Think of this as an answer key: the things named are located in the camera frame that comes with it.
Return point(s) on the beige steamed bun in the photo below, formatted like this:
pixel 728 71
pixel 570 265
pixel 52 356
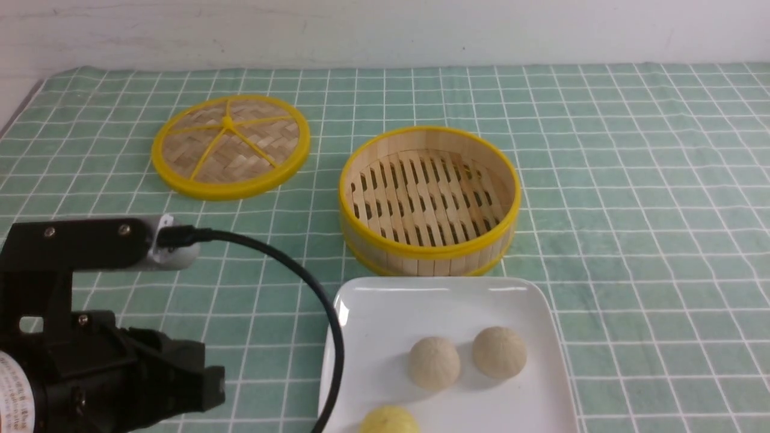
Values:
pixel 434 364
pixel 499 352

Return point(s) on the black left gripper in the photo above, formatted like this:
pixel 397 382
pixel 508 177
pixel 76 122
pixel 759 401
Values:
pixel 106 378

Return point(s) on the yellow-rimmed bamboo steamer basket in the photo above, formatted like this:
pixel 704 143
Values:
pixel 429 201

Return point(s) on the green checkered tablecloth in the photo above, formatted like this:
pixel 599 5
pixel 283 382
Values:
pixel 644 217

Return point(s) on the yellow steamed bun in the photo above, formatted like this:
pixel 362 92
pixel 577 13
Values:
pixel 389 418

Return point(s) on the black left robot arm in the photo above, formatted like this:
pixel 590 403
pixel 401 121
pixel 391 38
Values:
pixel 17 398

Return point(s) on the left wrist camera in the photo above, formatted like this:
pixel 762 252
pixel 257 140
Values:
pixel 40 258

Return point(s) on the yellow-rimmed bamboo steamer lid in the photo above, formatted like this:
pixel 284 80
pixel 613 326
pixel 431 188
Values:
pixel 231 148

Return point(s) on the beige steamed bun front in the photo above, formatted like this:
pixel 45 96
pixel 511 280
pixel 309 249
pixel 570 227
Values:
pixel 434 364

